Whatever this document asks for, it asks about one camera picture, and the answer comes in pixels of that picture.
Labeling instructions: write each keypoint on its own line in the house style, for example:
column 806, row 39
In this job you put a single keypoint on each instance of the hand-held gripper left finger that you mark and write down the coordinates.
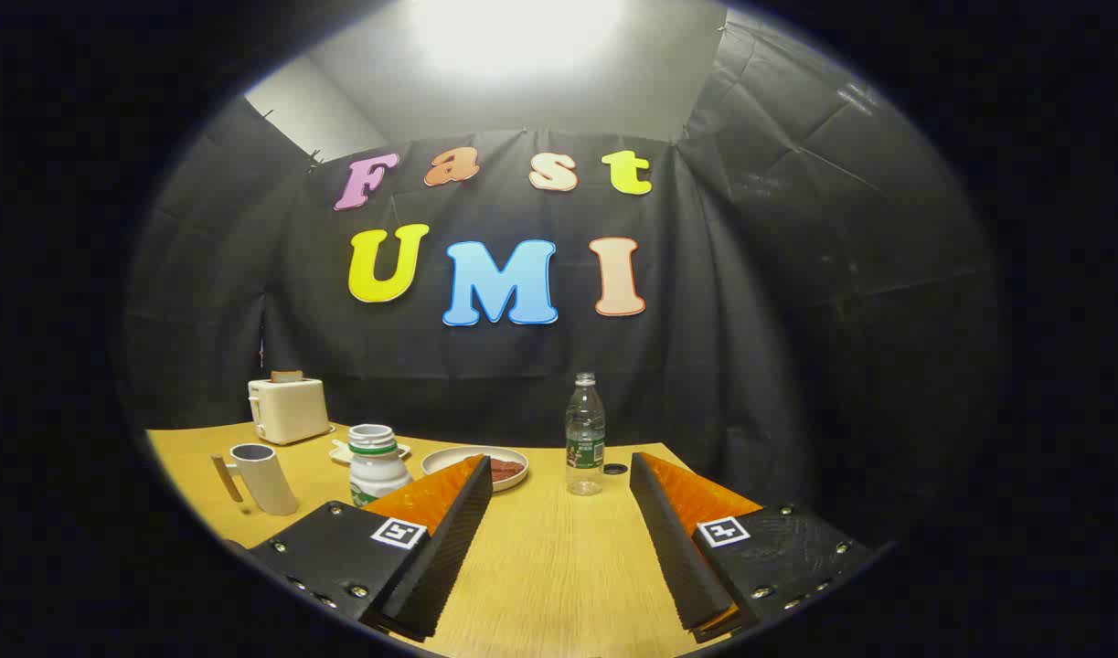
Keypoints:
column 444, row 557

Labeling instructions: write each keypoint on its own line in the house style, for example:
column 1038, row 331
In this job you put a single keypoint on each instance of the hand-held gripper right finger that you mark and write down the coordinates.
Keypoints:
column 682, row 557

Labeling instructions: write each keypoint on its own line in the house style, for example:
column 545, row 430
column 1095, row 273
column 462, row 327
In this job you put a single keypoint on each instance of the white juice bottle green label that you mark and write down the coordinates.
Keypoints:
column 376, row 471

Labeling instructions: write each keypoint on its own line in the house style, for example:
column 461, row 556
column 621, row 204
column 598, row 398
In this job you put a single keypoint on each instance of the clear plastic water bottle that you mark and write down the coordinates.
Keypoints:
column 585, row 439

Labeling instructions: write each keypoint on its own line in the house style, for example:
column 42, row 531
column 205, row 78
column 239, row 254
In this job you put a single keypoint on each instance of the round white plate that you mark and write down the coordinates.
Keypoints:
column 449, row 460

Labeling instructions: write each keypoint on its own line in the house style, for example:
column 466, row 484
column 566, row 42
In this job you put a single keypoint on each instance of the red meat strips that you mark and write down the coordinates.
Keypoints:
column 504, row 470

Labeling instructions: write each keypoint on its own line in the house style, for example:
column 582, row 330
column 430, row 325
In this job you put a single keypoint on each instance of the wooden table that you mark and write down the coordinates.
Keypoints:
column 558, row 548

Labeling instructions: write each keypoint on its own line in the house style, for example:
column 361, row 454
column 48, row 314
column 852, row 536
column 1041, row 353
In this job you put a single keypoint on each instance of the white divided dish with beans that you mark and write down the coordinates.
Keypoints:
column 341, row 453

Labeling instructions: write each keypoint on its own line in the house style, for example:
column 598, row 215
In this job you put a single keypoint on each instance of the black backdrop cloth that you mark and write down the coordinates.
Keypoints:
column 750, row 366

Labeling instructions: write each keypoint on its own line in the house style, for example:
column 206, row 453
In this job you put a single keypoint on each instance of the cream toaster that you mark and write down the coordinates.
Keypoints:
column 289, row 411

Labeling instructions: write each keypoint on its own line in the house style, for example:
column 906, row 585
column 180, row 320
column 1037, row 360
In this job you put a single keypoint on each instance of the toast slice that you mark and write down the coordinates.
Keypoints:
column 287, row 376

